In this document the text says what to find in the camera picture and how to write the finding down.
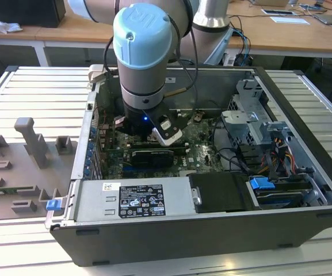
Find black RAM slot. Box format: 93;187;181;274
131;139;190;145
131;143;190;150

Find black graphics card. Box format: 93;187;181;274
131;148;174;168

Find beige case latch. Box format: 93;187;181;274
87;63;106;85

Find green motherboard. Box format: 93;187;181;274
96;110;243;179

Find grey power supply unit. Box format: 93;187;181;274
74;177;197;223

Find grey metal drive cage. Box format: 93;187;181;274
220;78;296;146

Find black plastic air shroud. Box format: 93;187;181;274
188;172;254;214

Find wooden desk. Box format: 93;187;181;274
0;0;332;60

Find blue case latch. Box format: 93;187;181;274
46;200;62;213

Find black open PC case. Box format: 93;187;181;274
46;64;332;267

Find grey parts rack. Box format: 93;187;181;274
0;116;79;222

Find black computer tower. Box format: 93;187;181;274
0;0;67;29

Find crumpled white paper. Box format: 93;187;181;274
0;16;24;35

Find blue rimmed tablet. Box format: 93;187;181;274
262;8;296;16

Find white paper sheet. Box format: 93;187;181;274
270;16;310;26

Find blue circuit board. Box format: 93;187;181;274
299;2;327;12

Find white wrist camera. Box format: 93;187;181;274
142;108;197;147

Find black camera cable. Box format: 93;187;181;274
165;16;201;98

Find silver metal handle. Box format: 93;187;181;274
190;186;203;205

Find black wire bundle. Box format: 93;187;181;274
211;116;267;176

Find blue cable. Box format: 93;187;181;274
231;28;252;63

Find yellow red black wires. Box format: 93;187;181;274
265;137;296;179

